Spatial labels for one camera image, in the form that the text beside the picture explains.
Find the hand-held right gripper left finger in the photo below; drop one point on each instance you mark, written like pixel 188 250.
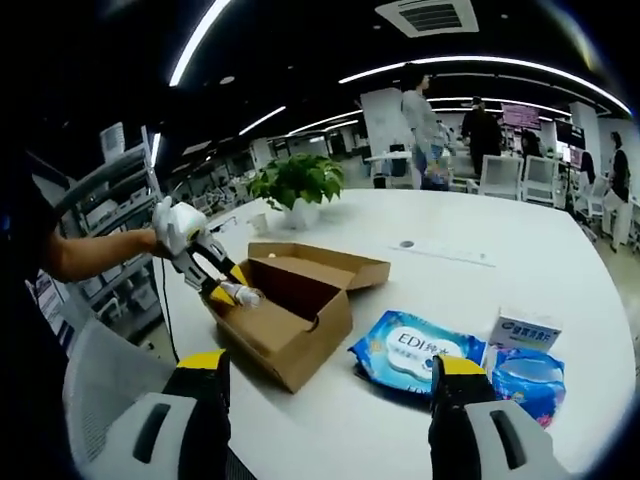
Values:
pixel 200 385

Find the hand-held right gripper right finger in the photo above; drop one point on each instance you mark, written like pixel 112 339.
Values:
pixel 460 395

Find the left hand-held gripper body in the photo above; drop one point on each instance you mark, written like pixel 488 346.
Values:
pixel 180 222

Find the white spray bottle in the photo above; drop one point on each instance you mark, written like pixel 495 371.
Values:
pixel 245 295

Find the blue floral tissue pack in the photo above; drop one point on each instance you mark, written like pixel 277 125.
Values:
pixel 530 385

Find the blue wet wipes pack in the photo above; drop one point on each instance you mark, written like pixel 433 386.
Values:
pixel 400 345

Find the white blue medicine box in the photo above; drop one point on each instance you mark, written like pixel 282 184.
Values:
pixel 525 330

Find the brown cardboard shoe box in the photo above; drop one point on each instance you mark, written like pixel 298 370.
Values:
pixel 285 340

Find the small white cup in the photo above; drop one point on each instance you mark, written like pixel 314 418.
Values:
pixel 258 224

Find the grey metal storage shelf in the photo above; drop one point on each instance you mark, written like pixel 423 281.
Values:
pixel 125 200

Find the grey mesh office chair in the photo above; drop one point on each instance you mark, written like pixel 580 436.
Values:
pixel 100 370

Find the green potted plant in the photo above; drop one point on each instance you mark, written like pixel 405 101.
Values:
pixel 300 180

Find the table socket panel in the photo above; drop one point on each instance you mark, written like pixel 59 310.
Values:
pixel 450 255

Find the person's dark shirt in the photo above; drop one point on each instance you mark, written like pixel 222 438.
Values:
pixel 35 240

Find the ceiling light strip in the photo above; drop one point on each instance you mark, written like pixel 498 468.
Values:
pixel 197 40
pixel 475 59

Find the white square pillar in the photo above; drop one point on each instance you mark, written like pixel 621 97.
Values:
pixel 382 120

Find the row of white office chairs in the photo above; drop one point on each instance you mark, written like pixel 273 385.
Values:
pixel 500 175

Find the dark display screen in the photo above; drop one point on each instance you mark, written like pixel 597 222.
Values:
pixel 570 132

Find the pink display screen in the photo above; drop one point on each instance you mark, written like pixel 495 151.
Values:
pixel 520 115

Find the ceiling air conditioner vent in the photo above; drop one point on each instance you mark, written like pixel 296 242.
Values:
pixel 430 15

